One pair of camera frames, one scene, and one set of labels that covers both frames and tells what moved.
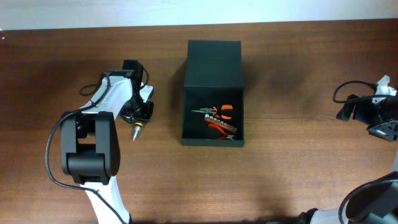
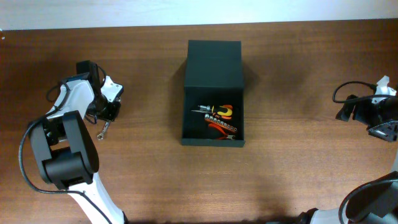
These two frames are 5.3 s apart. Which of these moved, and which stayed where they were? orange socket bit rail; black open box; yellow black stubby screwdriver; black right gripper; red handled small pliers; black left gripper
Moved: yellow black stubby screwdriver; black left gripper
Stayed: black open box; red handled small pliers; orange socket bit rail; black right gripper
